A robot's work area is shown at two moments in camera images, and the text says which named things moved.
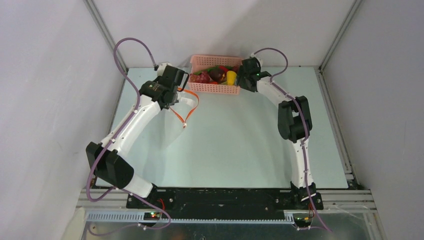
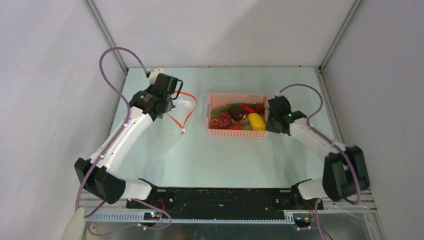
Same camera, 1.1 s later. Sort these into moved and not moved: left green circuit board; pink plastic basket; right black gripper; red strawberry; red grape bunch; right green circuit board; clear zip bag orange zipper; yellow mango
Moved: pink plastic basket; red grape bunch; right black gripper; red strawberry; yellow mango
Not moved: clear zip bag orange zipper; right green circuit board; left green circuit board
